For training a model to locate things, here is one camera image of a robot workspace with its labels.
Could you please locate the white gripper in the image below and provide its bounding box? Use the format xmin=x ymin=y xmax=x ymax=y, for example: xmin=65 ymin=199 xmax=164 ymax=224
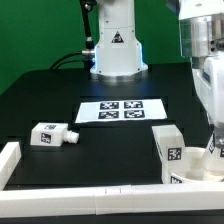
xmin=191 ymin=54 xmax=224 ymax=147

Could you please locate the white round stool seat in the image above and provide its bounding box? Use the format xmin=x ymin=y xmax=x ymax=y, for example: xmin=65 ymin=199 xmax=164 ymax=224
xmin=161 ymin=147 xmax=224 ymax=184

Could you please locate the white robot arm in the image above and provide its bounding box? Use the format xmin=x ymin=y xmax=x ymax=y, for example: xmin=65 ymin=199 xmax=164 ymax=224
xmin=91 ymin=0 xmax=224 ymax=148

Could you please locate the white marker paper sheet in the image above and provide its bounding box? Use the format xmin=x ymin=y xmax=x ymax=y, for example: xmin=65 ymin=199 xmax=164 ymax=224
xmin=75 ymin=99 xmax=167 ymax=123

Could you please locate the white front barrier wall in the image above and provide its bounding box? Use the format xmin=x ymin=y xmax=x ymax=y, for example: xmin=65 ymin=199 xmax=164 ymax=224
xmin=0 ymin=183 xmax=224 ymax=218

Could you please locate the white barrier wall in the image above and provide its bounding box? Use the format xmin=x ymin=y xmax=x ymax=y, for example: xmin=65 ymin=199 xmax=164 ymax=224
xmin=0 ymin=183 xmax=224 ymax=218
xmin=0 ymin=142 xmax=21 ymax=191

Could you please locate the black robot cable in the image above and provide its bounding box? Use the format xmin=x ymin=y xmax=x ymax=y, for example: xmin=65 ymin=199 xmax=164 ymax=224
xmin=49 ymin=0 xmax=98 ymax=70

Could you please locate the white left barrier wall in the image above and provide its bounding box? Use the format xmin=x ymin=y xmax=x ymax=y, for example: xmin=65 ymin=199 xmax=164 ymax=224
xmin=0 ymin=142 xmax=21 ymax=191

